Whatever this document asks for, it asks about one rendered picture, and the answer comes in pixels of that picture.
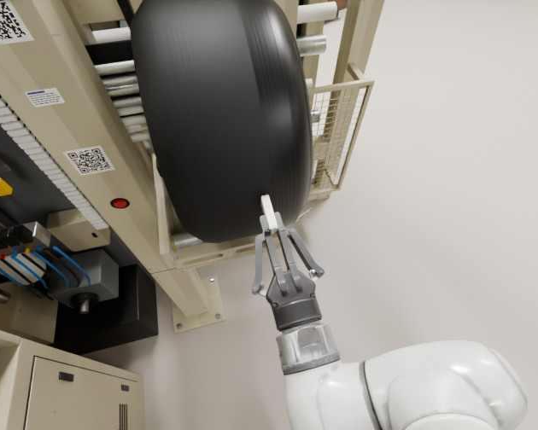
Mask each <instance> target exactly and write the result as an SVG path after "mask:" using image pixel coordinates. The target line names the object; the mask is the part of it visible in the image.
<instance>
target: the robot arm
mask: <svg viewBox="0 0 538 430"><path fill-rule="evenodd" d="M260 204H261V207H262V211H263V213H264V215H263V216H260V226H261V228H262V232H263V233H262V234H261V235H257V236H256V237H255V279H254V282H253V285H252V288H251V292H252V294H253V295H256V294H258V295H261V296H264V297H266V300H267V302H268V303H269V304H270V305H271V307H272V313H273V316H274V320H275V323H276V327H277V330H278V331H279V332H282V334H281V335H279V336H277V337H276V341H277V343H278V349H279V353H280V354H278V355H279V358H280V362H281V366H282V367H281V369H282V371H283V373H284V382H285V402H286V408H287V412H288V417H289V423H290V426H291V430H515V429H516V428H517V427H518V426H519V424H520V423H521V422H522V420H523V419H524V417H525V416H526V414H527V412H528V405H527V404H528V402H529V399H528V393H527V391H526V389H525V387H524V385H523V383H522V382H521V380H520V378H519V377H518V375H517V373H516V372H515V370H514V369H513V368H512V366H511V365H510V364H509V363H508V362H507V361H506V360H505V359H504V358H503V357H502V356H501V355H500V354H499V353H498V352H497V351H496V350H494V349H492V348H489V347H486V346H485V345H483V344H481V343H478V342H473V341H468V340H441V341H433V342H428V343H423V344H418V345H414V346H407V347H403V348H400V349H396V350H393V351H391V352H385V353H384V354H382V355H380V356H378V357H374V358H372V359H369V360H366V361H362V362H357V363H342V361H341V359H340V356H339V355H340V353H339V351H338V350H337V348H336V342H335V340H334V337H333V334H332V332H331V329H330V324H329V323H327V322H324V323H320V320H321V319H322V314H321V311H320V309H319V304H318V301H317V298H316V295H315V288H316V285H315V283H316V282H317V280H318V279H320V278H321V277H322V276H323V275H324V273H325V271H324V269H322V268H321V267H320V266H319V265H318V264H316V263H315V261H314V260H313V257H312V256H311V254H310V252H309V251H308V250H307V248H306V246H305V244H304V243H303V241H302V240H301V238H300V237H299V235H298V233H297V232H296V230H295V229H294V228H291V229H286V228H284V225H283V222H282V219H281V216H280V213H279V212H273V210H272V204H271V201H270V198H269V195H265V196H264V195H262V196H261V197H260ZM273 234H274V235H276V234H278V239H279V242H280V246H281V248H282V252H283V255H284V260H285V263H286V266H287V271H282V268H281V265H280V263H279V260H278V255H277V252H276V248H275V246H274V242H273V239H272V235H273ZM288 238H289V239H290V241H291V243H292V244H293V246H294V248H295V250H296V251H297V253H298V254H299V256H300V258H301V260H302V262H303V263H304V265H305V266H306V267H307V269H308V270H309V272H308V275H309V276H310V278H311V279H310V278H308V277H307V276H306V275H304V274H303V273H302V272H301V271H299V270H298V269H297V266H296V263H295V261H294V257H293V254H292V251H291V248H290V245H289V240H288ZM264 242H265V244H266V249H267V252H268V256H269V259H270V262H271V266H272V272H273V278H272V280H271V283H270V285H269V288H268V289H267V290H266V288H265V283H264V282H263V281H262V244H263V243H264Z"/></svg>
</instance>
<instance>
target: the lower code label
mask: <svg viewBox="0 0 538 430"><path fill-rule="evenodd" d="M63 153H64V155H65V156H66V157H67V159H68V160H69V161H70V163H71V164H72V165H73V167H74V168H75V169H76V170H77V172H78V173H79V175H80V176H84V175H89V174H93V173H98V172H103V171H112V170H115V169H114V167H113V165H112V163H111V162H110V160H109V159H108V156H107V155H106V154H105V153H104V151H103V149H102V147H101V146H95V147H90V148H81V149H76V150H71V151H66V152H63Z"/></svg>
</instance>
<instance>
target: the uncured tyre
mask: <svg viewBox="0 0 538 430"><path fill-rule="evenodd" d="M131 42H132V55H133V60H134V66H135V70H136V75H137V83H138V88H139V92H140V96H141V101H142V105H143V112H144V116H145V119H146V123H147V126H148V130H149V136H150V139H151V142H152V145H153V149H154V151H155V157H156V159H157V162H158V165H159V168H160V171H161V175H162V177H163V180H164V183H165V185H166V187H167V192H168V194H169V197H170V199H171V202H172V204H173V207H174V210H175V212H176V214H177V216H178V219H179V221H180V223H181V224H182V226H183V227H184V229H185V231H186V232H187V233H189V234H191V235H193V236H194V237H196V238H198V239H200V240H201V241H204V242H206V243H221V242H225V241H232V240H236V239H240V238H243V237H248V236H252V235H258V234H262V233H263V232H262V228H261V226H260V216H263V215H264V213H263V211H262V207H261V204H260V197H261V196H262V195H264V196H265V195H269V198H270V201H271V204H272V210H273V212H279V213H280V216H281V219H282V222H283V225H284V227H286V226H288V225H290V224H292V223H294V222H295V220H296V218H297V217H298V215H299V214H300V212H301V210H302V209H303V207H304V206H305V205H306V204H307V200H308V198H309V195H310V191H311V187H312V180H313V128H312V119H311V111H310V104H309V98H308V93H307V83H306V79H305V74H304V70H303V66H302V62H301V56H300V52H299V50H298V46H297V43H296V41H295V36H294V33H293V31H292V29H291V26H290V24H289V21H288V19H287V17H286V15H285V13H284V12H283V10H282V9H281V8H280V6H279V5H278V4H277V3H276V2H275V1H274V0H143V1H142V2H141V4H140V6H139V8H138V9H137V12H136V13H135V15H134V16H133V17H132V20H131Z"/></svg>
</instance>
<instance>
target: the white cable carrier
mask: <svg viewBox="0 0 538 430"><path fill-rule="evenodd" d="M0 123H2V124H1V126H2V127H3V129H4V130H6V131H7V133H8V134H9V135H10V136H11V137H13V140H14V141H15V142H16V143H18V146H19V147H20V148H21V149H24V151H25V152H26V154H29V157H30V158H31V159H32V160H34V163H35V164H36V165H37V166H38V167H39V168H40V169H41V171H44V173H45V174H46V175H48V178H49V179H50V180H52V182H53V183H54V184H55V185H56V187H57V188H58V189H61V192H62V193H64V195H65V196H67V198H68V199H69V200H70V201H71V202H72V203H73V204H74V205H75V206H76V207H77V208H78V209H79V210H80V211H81V213H82V214H84V216H85V217H86V219H87V220H88V221H90V222H91V224H92V225H93V226H94V227H95V228H96V229H97V230H100V229H105V228H108V227H109V225H108V223H106V220H105V219H104V218H103V217H102V215H101V214H100V213H99V212H98V210H97V209H96V208H95V207H94V206H93V205H92V204H91V203H90V201H89V200H88V199H87V198H86V197H85V195H84V194H83V193H82V192H81V191H80V189H79V188H78V187H77V186H76V184H75V183H74V182H73V181H72V179H71V178H70V177H69V176H68V175H67V174H66V173H65V172H64V171H63V170H62V168H61V167H60V166H59V165H58V163H57V162H56V161H55V160H54V158H53V157H52V156H51V155H50V153H49V152H48V151H47V150H46V149H45V147H44V146H43V145H42V144H41V142H40V141H39V140H38V139H37V138H36V137H35V136H34V135H33V134H32V132H31V131H30V130H29V129H28V128H27V126H26V125H25V124H24V123H23V121H22V120H21V119H20V118H19V116H18V115H17V114H16V113H15V112H14V110H13V109H12V108H11V107H10V106H9V104H8V103H7V102H6V101H5V100H4V99H3V98H2V97H1V95H0Z"/></svg>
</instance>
